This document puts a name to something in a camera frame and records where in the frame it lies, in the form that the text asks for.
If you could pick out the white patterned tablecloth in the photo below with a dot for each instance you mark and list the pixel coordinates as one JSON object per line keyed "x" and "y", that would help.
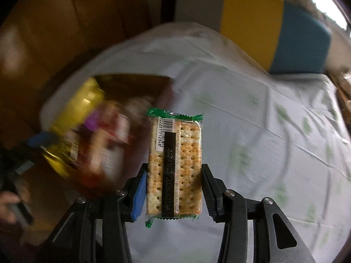
{"x": 246, "y": 128}

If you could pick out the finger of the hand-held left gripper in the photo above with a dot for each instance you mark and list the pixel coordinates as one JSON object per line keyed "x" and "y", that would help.
{"x": 41, "y": 140}

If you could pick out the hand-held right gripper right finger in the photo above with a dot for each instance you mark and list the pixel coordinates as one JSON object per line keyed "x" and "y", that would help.
{"x": 209, "y": 194}

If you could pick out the wooden wardrobe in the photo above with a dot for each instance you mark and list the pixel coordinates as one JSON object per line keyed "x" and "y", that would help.
{"x": 68, "y": 19}

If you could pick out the green edged cracker packet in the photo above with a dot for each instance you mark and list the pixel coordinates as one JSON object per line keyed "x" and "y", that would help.
{"x": 175, "y": 156}

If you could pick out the person's left hand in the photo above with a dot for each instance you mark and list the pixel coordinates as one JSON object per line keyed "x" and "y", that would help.
{"x": 8, "y": 205}

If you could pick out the purple snack packet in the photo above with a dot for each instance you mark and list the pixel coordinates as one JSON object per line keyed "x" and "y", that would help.
{"x": 92, "y": 122}

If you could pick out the wooden side table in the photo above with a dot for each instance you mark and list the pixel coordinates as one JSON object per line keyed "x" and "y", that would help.
{"x": 344, "y": 87}

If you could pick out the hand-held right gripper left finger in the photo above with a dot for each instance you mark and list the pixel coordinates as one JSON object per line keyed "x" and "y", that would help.
{"x": 138, "y": 197}

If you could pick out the gold metal tin box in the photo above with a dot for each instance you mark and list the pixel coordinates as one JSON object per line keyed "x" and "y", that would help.
{"x": 71, "y": 106}

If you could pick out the grey yellow blue headboard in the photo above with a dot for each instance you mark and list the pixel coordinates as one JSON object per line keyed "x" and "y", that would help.
{"x": 246, "y": 19}

